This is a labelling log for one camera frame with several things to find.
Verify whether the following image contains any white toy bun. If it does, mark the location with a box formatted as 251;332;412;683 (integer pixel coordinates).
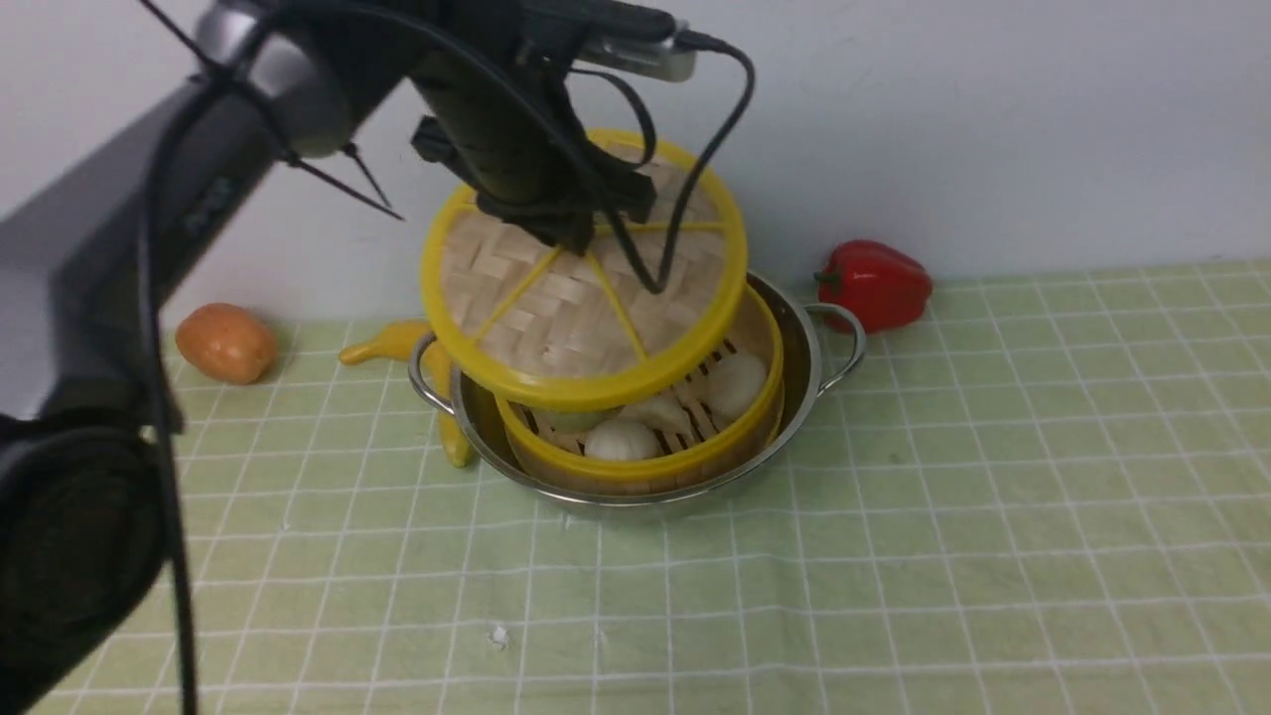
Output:
583;418;662;462
704;352;768;427

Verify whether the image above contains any red toy bell pepper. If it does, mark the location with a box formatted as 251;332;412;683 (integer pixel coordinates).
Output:
813;239;934;335

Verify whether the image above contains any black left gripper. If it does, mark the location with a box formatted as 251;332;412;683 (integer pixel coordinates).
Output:
411;39;657;253

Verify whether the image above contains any bamboo steamer basket yellow rim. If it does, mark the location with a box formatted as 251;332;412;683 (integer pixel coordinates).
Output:
494;288;785;498

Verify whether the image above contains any green checkered tablecloth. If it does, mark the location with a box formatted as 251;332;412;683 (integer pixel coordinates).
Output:
169;262;1270;714

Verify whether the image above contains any yellow toy banana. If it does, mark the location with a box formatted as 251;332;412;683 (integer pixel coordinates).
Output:
338;320;477;469

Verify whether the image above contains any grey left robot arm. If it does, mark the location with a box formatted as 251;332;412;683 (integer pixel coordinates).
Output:
3;1;683;714

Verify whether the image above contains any white toy bun right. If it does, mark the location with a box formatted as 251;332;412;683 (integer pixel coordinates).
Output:
704;352;768;427

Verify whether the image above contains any white toy bun front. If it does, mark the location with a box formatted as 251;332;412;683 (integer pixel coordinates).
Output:
583;418;662;462

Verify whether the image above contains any stainless steel pot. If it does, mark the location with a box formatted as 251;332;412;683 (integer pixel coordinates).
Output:
407;272;866;521

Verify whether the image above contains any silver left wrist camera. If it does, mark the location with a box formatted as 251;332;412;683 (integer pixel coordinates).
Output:
578;1;697;84

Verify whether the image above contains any yellow woven bamboo steamer lid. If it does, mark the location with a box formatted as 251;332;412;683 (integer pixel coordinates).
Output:
419;169;749;411

